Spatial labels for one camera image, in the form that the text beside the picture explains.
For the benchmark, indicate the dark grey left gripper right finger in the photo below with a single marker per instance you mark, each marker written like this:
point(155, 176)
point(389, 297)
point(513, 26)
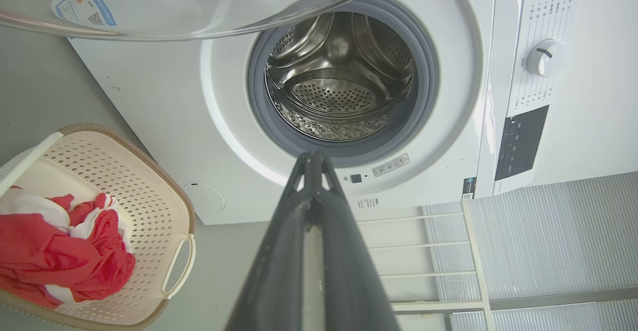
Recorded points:
point(349, 271)

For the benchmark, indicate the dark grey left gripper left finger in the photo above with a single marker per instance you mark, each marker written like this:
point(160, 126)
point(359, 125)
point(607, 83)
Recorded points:
point(279, 261)

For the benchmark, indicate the round black glass washer door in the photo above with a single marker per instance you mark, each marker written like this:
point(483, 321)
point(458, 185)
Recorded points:
point(199, 17)

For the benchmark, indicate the white front-load washing machine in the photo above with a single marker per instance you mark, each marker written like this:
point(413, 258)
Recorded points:
point(164, 111)

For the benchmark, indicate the round white filter cover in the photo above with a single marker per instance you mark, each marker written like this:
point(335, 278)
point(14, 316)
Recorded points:
point(204, 197)

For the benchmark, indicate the white warning sticker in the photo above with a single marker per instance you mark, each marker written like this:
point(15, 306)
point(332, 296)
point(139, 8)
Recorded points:
point(391, 165)

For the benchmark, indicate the small black QR sticker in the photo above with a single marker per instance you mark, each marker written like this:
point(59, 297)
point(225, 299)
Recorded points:
point(469, 189)

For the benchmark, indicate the cream perforated laundry basket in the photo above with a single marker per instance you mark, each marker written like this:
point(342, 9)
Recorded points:
point(144, 181)

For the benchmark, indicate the stainless steel washer drum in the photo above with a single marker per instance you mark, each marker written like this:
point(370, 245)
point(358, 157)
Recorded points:
point(339, 96)

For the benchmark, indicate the black washer display panel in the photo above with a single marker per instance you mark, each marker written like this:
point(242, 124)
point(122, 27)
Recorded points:
point(521, 144)

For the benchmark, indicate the ribbed translucent panel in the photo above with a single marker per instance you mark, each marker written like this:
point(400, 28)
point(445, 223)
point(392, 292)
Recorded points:
point(563, 236)

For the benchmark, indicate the red and white garment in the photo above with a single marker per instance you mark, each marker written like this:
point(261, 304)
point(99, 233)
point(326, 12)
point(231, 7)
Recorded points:
point(50, 256)

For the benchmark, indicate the white washer control knob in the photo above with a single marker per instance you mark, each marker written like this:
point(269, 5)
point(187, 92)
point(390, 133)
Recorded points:
point(546, 58)

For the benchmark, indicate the blue energy label sticker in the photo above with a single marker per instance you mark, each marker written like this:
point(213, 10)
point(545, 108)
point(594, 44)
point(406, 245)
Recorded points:
point(84, 9)

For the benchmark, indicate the white metal frame rack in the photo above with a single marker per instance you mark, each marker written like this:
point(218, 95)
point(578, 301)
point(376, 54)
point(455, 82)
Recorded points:
point(473, 251)

